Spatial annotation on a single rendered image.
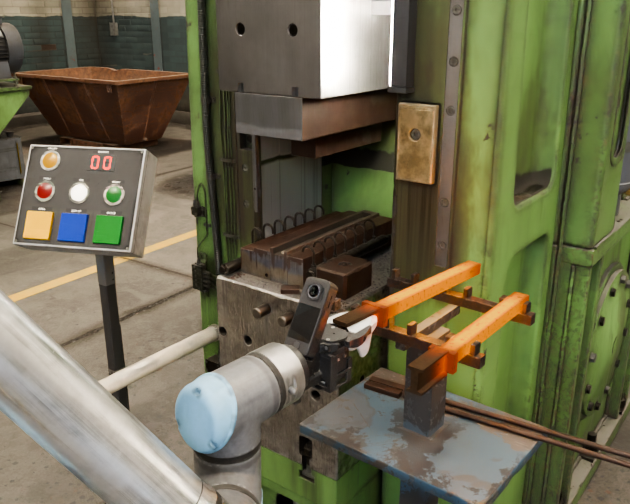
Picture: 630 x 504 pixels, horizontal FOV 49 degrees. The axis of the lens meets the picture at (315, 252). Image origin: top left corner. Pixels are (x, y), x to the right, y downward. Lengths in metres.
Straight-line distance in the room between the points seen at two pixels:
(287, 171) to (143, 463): 1.28
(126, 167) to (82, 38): 9.42
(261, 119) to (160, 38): 8.88
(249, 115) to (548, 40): 0.74
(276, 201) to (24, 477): 1.39
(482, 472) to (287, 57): 0.93
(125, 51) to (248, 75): 9.43
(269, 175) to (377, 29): 0.49
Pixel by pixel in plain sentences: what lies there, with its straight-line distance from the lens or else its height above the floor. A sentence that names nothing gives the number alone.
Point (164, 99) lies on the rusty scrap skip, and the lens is 8.32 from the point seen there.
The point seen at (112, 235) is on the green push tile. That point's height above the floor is 1.00.
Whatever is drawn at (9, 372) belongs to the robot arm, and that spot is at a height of 1.21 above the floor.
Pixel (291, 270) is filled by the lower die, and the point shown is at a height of 0.96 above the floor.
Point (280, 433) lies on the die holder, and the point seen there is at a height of 0.53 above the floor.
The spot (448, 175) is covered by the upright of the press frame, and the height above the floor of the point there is 1.21.
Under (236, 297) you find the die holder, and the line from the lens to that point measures 1.72.
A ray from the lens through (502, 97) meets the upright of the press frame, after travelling 1.46.
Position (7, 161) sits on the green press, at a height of 0.25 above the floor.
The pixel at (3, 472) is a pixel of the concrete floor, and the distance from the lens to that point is 2.79.
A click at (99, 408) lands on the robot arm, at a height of 1.15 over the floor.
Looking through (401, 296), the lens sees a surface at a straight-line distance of 1.20.
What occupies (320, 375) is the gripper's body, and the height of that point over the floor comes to 1.03.
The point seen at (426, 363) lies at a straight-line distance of 1.06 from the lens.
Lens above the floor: 1.54
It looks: 19 degrees down
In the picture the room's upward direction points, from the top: straight up
